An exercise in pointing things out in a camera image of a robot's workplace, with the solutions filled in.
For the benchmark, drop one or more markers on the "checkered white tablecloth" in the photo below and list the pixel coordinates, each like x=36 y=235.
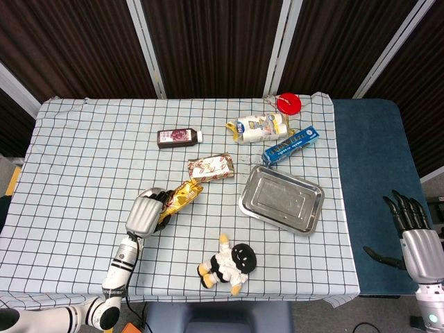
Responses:
x=86 y=156

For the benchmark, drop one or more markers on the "black white plush doll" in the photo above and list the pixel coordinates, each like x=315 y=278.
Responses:
x=229 y=265

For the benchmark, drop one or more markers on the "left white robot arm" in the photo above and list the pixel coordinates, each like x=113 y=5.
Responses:
x=119 y=270

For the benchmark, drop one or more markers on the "dark slatted partition panel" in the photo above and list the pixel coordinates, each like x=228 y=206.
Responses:
x=347 y=34
x=423 y=86
x=69 y=41
x=10 y=121
x=215 y=41

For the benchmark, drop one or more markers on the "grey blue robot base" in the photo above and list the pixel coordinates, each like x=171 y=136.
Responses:
x=218 y=317

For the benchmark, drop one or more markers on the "white yellow snack bag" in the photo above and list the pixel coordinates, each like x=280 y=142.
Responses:
x=260 y=128

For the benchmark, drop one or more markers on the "orange floor object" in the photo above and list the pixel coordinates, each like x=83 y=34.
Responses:
x=132 y=328

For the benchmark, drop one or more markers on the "black box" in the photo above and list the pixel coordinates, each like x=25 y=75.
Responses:
x=437 y=215

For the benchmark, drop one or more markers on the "rectangular steel tray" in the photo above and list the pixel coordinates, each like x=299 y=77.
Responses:
x=281 y=199

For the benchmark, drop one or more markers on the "dark juice bottle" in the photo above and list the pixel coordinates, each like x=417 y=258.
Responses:
x=177 y=137

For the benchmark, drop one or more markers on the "gold red white snack pack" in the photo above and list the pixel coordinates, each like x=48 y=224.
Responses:
x=211 y=168

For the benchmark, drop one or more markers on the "gold snack bar package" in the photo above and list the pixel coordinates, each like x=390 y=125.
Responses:
x=185 y=194

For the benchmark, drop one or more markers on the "blue biscuit box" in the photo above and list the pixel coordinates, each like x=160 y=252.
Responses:
x=289 y=145

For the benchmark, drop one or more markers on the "small black floor block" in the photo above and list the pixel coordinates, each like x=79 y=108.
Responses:
x=415 y=320

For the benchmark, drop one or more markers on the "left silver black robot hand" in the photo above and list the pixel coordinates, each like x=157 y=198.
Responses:
x=142 y=216

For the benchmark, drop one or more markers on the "red round lid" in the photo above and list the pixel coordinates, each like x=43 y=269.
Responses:
x=289 y=104

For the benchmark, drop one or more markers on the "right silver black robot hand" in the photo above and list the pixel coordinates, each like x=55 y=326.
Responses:
x=421 y=253

